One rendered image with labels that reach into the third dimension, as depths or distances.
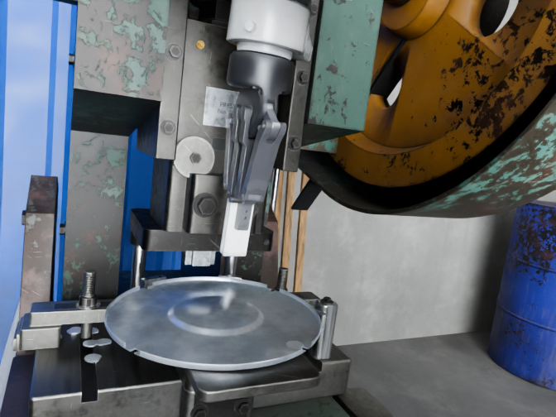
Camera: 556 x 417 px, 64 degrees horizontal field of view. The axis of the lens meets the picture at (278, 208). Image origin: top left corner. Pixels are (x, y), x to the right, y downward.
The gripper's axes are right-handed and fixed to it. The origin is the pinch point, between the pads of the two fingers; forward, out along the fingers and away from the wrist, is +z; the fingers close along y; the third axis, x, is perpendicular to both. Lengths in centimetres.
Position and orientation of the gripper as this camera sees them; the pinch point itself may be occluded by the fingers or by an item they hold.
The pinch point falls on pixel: (237, 227)
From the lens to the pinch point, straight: 54.5
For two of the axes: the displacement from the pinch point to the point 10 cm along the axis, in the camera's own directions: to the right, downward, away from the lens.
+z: -1.7, 9.7, 2.0
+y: 4.3, 2.6, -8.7
